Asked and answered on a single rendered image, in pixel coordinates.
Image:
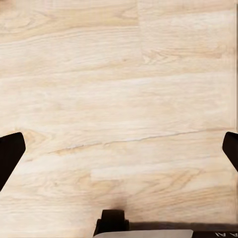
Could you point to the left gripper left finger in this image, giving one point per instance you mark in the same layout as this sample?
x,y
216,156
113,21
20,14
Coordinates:
x,y
12,147

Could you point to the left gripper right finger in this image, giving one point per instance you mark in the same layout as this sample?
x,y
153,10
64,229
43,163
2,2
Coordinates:
x,y
230,148

